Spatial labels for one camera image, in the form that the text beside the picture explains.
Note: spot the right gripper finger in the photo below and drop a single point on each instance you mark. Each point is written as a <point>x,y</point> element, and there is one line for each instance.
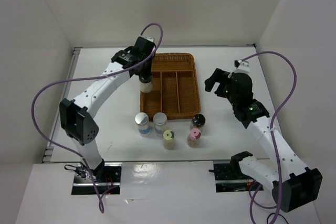
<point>209,87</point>
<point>215,77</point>

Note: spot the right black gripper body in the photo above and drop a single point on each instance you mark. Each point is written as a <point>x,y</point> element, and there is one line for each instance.
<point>224,89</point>

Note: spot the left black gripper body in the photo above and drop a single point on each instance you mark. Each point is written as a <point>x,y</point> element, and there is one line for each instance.
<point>146,69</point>

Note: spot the black-lid spice bottle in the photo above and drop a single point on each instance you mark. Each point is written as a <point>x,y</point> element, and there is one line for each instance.
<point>198,121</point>
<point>146,84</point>

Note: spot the pink-lid spice bottle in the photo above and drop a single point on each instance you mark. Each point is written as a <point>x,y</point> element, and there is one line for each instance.
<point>194,137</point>

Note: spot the silver-lid blue-label bottle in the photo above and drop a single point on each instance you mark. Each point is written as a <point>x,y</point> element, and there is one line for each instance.
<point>160,123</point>
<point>143,124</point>

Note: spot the yellow-lid spice bottle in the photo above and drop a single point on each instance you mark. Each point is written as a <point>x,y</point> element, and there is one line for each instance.
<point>168,139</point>

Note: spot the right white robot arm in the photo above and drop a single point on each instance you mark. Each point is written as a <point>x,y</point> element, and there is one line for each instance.
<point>291,182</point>

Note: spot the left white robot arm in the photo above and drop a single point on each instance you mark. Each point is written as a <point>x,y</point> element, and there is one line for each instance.
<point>77,115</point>

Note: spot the brown wicker divided tray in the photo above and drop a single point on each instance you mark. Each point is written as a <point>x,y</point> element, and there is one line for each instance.
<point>175,87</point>

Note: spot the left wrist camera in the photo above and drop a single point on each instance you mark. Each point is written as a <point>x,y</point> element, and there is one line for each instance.
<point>148,38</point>

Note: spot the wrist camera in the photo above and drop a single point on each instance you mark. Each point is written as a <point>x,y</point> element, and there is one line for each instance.
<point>241,66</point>
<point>148,38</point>

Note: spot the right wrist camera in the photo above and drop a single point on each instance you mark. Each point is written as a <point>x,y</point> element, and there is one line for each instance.
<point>241,66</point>

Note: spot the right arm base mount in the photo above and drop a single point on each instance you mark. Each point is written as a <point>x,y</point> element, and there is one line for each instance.
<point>227,181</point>

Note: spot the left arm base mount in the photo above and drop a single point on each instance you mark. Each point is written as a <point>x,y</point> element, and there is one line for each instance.
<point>109,181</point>

